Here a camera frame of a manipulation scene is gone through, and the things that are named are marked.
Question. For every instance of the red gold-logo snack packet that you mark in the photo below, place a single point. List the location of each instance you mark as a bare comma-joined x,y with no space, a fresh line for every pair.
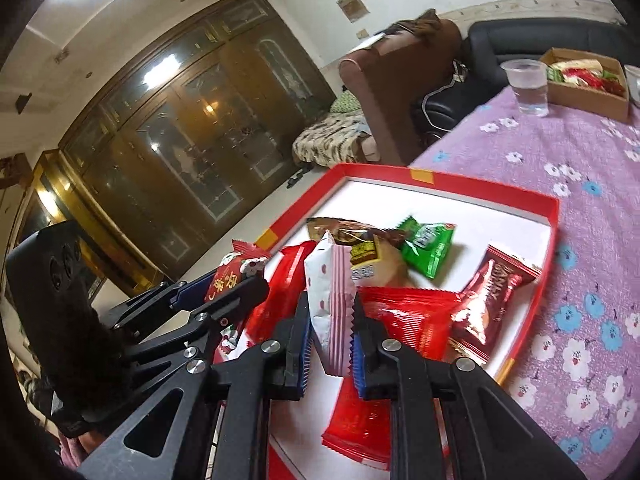
280,290

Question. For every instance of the dark red gold-print packet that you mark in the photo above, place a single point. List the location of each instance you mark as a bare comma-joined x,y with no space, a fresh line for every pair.
227,280

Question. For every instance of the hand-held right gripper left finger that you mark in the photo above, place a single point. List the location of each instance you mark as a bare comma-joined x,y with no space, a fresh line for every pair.
302,355

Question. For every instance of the white pink dotted snack packet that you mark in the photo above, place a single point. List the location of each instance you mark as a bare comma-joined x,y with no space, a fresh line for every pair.
327,300

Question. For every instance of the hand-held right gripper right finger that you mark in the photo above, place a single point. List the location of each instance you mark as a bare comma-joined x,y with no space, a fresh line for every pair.
361,360

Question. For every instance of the brown gold snack packet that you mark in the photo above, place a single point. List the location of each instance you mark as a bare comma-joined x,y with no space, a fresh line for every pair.
350,240

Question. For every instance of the dark clothes on armchair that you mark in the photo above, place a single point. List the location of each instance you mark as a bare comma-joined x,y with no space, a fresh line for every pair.
417,22

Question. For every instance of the small wall plaque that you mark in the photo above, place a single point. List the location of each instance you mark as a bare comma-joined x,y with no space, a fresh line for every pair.
352,6

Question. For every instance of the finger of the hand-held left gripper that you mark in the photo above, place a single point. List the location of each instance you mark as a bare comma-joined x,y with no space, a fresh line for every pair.
235,300
192,290

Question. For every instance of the brown cardboard box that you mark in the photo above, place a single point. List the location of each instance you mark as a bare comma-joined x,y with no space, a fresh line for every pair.
585,97

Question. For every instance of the clear plastic cup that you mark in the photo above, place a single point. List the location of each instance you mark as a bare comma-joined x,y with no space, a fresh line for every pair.
527,87

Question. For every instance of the brown armchair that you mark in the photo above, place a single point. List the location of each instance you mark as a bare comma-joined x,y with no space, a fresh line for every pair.
390,90

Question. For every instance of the gold framed cabinet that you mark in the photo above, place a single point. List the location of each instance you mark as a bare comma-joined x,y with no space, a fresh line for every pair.
55,195

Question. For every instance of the black leather sofa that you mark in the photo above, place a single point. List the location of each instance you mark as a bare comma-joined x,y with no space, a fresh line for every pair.
515,40

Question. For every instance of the dark red glossy snack packet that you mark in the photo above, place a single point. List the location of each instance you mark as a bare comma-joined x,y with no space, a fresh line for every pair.
487,305

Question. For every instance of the large red snack packet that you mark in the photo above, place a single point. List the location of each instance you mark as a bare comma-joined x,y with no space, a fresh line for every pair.
400,320

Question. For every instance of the pile of assorted snack packets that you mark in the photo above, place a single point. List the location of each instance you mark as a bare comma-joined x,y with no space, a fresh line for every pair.
585,72

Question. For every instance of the red white box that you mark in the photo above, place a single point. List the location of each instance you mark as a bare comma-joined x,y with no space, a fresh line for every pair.
500,230

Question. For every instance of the leaf patterned blanket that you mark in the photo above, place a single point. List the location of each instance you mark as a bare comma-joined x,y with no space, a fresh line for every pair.
330,137

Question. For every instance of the person's left hand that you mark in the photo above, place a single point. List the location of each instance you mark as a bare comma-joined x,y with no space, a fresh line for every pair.
85,370

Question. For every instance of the wooden glass cabinet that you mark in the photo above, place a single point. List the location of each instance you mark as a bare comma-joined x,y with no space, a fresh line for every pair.
190,125

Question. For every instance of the green snack packet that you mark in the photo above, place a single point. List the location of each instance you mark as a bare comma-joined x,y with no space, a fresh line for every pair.
427,247

